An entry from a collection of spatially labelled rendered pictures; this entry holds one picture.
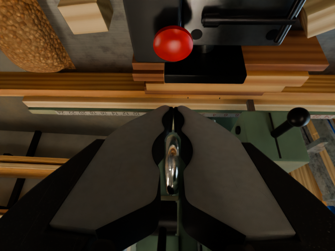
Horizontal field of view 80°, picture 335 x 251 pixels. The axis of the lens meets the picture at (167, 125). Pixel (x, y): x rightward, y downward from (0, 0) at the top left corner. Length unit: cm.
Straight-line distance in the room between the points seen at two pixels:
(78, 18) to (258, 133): 25
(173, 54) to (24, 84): 31
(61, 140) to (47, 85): 265
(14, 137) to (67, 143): 69
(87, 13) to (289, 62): 24
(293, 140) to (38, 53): 35
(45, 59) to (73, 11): 11
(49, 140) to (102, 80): 276
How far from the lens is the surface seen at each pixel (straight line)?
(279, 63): 29
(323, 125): 123
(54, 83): 40
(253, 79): 28
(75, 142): 296
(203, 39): 19
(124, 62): 35
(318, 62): 31
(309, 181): 189
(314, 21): 30
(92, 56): 36
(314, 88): 41
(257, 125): 28
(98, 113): 39
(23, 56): 35
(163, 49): 16
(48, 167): 239
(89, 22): 27
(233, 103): 36
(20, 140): 328
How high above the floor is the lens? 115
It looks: 28 degrees down
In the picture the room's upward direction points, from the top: 178 degrees counter-clockwise
